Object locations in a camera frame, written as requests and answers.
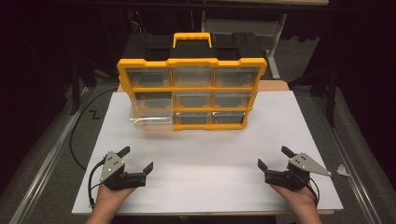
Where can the aluminium floor rail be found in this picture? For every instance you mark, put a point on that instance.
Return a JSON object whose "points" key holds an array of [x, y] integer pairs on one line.
{"points": [[46, 161], [348, 168]]}

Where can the person's left hand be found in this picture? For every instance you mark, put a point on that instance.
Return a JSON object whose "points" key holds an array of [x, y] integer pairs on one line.
{"points": [[109, 199]]}

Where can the black stand leg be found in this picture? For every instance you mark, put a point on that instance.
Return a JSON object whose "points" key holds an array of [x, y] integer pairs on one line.
{"points": [[331, 93], [76, 87]]}

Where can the white crumpled paper scrap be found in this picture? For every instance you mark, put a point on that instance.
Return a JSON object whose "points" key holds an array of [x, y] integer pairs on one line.
{"points": [[342, 170]]}

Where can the white table board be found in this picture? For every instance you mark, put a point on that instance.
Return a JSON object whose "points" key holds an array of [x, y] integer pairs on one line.
{"points": [[202, 171]]}

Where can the person's right hand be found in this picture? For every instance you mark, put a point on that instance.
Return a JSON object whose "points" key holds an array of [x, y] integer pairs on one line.
{"points": [[300, 199]]}

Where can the large clear plastic drawer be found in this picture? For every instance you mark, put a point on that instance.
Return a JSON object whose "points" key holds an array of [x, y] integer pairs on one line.
{"points": [[151, 119]]}

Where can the set of small clear drawers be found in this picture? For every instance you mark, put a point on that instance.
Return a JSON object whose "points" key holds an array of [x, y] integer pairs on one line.
{"points": [[193, 76]]}

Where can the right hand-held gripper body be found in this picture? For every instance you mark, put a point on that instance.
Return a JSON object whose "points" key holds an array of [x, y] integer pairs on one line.
{"points": [[299, 166]]}

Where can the yellow and black drawer organizer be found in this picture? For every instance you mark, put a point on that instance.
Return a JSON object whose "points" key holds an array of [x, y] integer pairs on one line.
{"points": [[193, 62]]}

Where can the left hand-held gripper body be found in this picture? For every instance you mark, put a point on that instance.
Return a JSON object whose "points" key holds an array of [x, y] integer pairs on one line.
{"points": [[112, 168]]}

